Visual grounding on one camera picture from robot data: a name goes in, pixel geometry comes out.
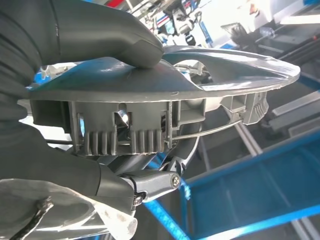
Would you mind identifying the blue metal shelf rack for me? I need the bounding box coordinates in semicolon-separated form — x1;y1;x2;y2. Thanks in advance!
143;127;320;240

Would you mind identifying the clear plastic wrap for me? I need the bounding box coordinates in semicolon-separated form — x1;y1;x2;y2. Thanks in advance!
0;178;138;240

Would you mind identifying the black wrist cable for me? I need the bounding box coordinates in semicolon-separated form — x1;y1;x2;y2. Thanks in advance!
10;197;54;240

